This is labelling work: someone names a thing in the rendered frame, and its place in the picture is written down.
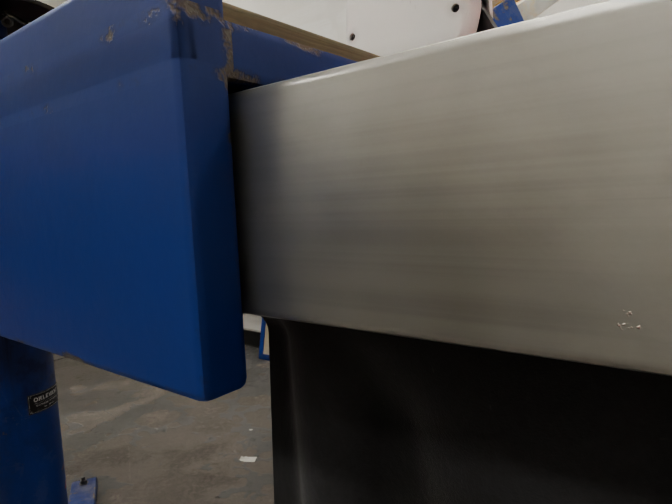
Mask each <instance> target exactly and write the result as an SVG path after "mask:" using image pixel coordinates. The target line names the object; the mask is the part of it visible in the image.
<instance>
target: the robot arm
mask: <svg viewBox="0 0 672 504"><path fill-rule="evenodd" d="M494 28H498V27H497V25H496V23H495V22H494V20H493V7H492V0H347V9H346V44H347V45H349V46H352V47H355V48H358V49H361V50H364V51H367V52H370V53H373V54H375V55H378V56H384V55H388V54H393V53H397V52H401V51H405V50H409V49H413V48H417V47H421V46H425V45H429V44H433V43H437V42H441V41H445V40H449V39H453V38H457V37H461V36H465V35H469V34H473V33H477V32H481V31H485V30H490V29H494Z"/></svg>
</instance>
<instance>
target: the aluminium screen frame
mask: <svg viewBox="0 0 672 504"><path fill-rule="evenodd" d="M228 97H229V112H230V128H231V143H232V159H233V174H234V190H235V205H236V221H237V236H238V251H239V267H240V282H241V298H242V313H244V314H250V315H257V316H264V317H271V318H278V319H284V320H291V321H298V322H305V323H312V324H319V325H325V326H332V327H339V328H346V329H353V330H359V331H366V332H373V333H380V334H387V335H393V336H400V337H407V338H414V339H421V340H428V341H434V342H441V343H448V344H455V345H462V346H468V347H475V348H482V349H489V350H496V351H503V352H509V353H516V354H523V355H530V356H537V357H543V358H550V359H557V360H564V361H571V362H577V363H584V364H591V365H598V366H605V367H612V368H618V369H625V370H632V371H639V372H646V373H652V374H659V375H666V376H672V0H607V1H603V2H599V3H595V4H591V5H587V6H582V7H578V8H574V9H570V10H566V11H562V12H558V13H554V14H550V15H546V16H542V17H538V18H534V19H530V20H526V21H522V22H518V23H514V24H510V25H506V26H502V27H498V28H494V29H490V30H485V31H481V32H477V33H473V34H469V35H465V36H461V37H457V38H453V39H449V40H445V41H441V42H437V43H433V44H429V45H425V46H421V47H417V48H413V49H409V50H405V51H401V52H397V53H393V54H388V55H384V56H380V57H376V58H372V59H368V60H364V61H360V62H356V63H352V64H348V65H344V66H340V67H336V68H332V69H328V70H324V71H320V72H316V73H312V74H308V75H304V76H300V77H296V78H291V79H287V80H283V81H279V82H275V83H271V84H267V85H263V86H259V87H255V88H251V89H247V90H243V91H239V92H235V93H231V94H228Z"/></svg>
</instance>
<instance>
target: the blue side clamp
mask: <svg viewBox="0 0 672 504"><path fill-rule="evenodd" d="M356 62H357V61H354V60H350V59H347V58H344V57H341V56H338V55H334V54H331V53H328V52H325V51H321V50H318V49H315V48H312V47H309V46H305V45H302V44H299V43H296V42H293V41H289V40H286V39H283V38H280V37H277V36H273V35H270V34H267V33H264V32H261V31H257V30H254V29H251V28H248V27H245V26H241V25H238V24H235V23H232V22H229V21H225V20H224V19H223V4H222V0H68V1H66V2H64V3H63V4H61V5H59V6H57V7H56V8H54V9H52V10H51V11H49V12H47V13H46V14H44V15H42V16H40V17H39V18H37V19H35V20H34V21H32V22H30V23H29V24H27V25H25V26H23V27H22V28H20V29H18V30H17V31H15V32H13V33H12V34H10V35H8V36H7V37H5V38H3V39H1V40H0V336H2V337H5V338H8V339H11V340H14V341H17V342H20V343H23V344H26V345H29V346H32V347H35V348H38V349H42V350H45V351H48V352H51V353H54V354H57V355H60V356H63V357H66V358H69V359H72V360H75V361H78V362H81V363H84V364H87V365H90V366H94V367H97V368H100V369H103V370H106V371H109V372H112V373H115V374H118V375H121V376H124V377H127V378H130V379H133V380H136V381H139V382H142V383H146V384H149V385H152V386H155V387H158V388H161V389H164V390H167V391H170V392H173V393H176V394H179V395H182V396H185V397H188V398H191V399H194V400H197V401H205V402H207V401H210V400H213V399H216V398H218V397H221V396H223V395H225V394H228V393H230V392H233V391H235V390H238V389H240V388H241V387H243V386H244V385H245V382H246V378H247V375H246V360H245V344H244V329H243V313H242V298H241V282H240V267H239V251H238V236H237V221H236V205H235V190H234V174H233V159H232V143H231V128H230V112H229V97H228V94H231V93H235V92H239V91H243V90H247V89H251V88H255V87H259V86H263V85H267V84H271V83H275V82H279V81H283V80H287V79H291V78H296V77H300V76H304V75H308V74H312V73H316V72H320V71H324V70H328V69H332V68H336V67H340V66H344V65H348V64H352V63H356Z"/></svg>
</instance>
